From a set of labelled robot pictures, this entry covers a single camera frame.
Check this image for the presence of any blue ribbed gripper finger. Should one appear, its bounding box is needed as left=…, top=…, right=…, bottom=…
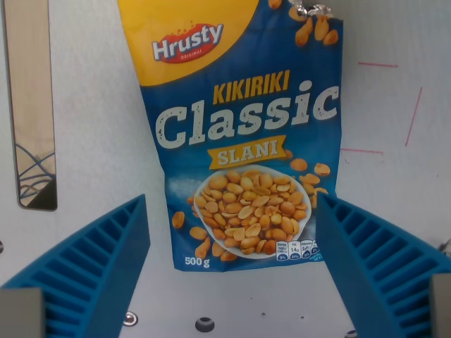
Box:
left=316, top=192, right=451, bottom=338
left=0, top=194, right=153, bottom=338

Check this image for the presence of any blue Hrusty peanut bag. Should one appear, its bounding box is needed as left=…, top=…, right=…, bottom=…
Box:
left=117, top=0, right=345, bottom=273

